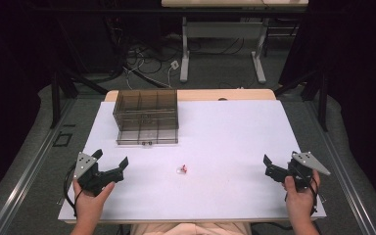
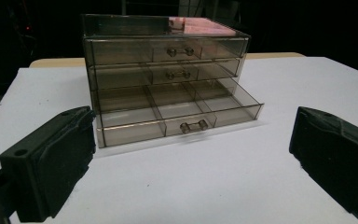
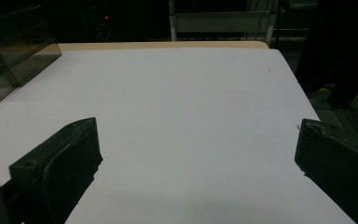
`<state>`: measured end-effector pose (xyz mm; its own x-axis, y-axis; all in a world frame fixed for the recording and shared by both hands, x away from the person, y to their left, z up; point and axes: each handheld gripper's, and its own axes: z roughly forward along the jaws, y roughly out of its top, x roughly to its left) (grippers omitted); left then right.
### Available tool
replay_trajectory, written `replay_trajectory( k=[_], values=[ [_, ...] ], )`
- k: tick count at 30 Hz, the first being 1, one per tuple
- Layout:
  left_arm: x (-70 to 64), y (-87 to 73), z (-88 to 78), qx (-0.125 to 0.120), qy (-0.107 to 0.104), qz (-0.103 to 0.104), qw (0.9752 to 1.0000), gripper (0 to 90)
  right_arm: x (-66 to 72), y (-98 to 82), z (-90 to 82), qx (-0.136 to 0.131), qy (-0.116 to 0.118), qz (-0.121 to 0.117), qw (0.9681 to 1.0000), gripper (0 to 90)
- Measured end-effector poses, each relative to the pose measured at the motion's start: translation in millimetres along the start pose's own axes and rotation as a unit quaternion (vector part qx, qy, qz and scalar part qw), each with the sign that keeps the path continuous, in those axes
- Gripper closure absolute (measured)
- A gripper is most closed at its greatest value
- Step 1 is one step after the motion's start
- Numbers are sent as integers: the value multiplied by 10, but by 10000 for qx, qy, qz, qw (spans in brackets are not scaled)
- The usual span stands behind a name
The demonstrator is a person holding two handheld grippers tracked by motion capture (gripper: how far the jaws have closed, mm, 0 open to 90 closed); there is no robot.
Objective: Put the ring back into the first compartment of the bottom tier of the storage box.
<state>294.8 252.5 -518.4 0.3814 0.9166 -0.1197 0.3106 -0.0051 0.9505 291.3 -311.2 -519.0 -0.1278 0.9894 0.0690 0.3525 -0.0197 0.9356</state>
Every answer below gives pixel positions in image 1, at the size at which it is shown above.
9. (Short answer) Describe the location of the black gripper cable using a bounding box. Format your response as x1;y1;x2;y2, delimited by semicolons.
284;162;319;217
63;164;85;218

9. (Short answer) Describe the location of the clear smoky plastic drawer box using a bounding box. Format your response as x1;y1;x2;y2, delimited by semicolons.
112;89;180;147

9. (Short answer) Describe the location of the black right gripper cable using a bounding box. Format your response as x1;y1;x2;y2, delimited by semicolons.
284;162;319;217

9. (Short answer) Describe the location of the person's beige clothing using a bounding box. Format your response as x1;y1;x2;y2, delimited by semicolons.
129;221;253;235

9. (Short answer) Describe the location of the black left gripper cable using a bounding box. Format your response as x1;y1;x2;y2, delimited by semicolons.
63;164;85;218

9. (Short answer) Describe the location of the white desk with metal legs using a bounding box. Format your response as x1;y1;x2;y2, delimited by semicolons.
161;0;309;84

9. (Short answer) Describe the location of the person's left hand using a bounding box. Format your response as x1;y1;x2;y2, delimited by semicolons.
71;180;117;227

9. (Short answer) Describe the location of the person's right hand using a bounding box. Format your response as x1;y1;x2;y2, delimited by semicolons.
281;169;321;224

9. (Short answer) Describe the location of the black metal stand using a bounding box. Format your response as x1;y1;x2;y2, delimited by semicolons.
273;67;329;133
49;68;110;130

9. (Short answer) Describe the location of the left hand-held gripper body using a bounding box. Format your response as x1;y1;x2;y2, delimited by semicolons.
72;151;125;197

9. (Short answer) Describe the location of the tangle of black floor cables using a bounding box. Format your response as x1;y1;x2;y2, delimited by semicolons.
102;16;253;91

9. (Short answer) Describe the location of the grey metal floor rail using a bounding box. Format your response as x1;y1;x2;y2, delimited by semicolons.
305;99;376;235
0;97;76;235

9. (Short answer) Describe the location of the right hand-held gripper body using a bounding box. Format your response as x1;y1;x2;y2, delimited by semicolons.
263;151;332;191

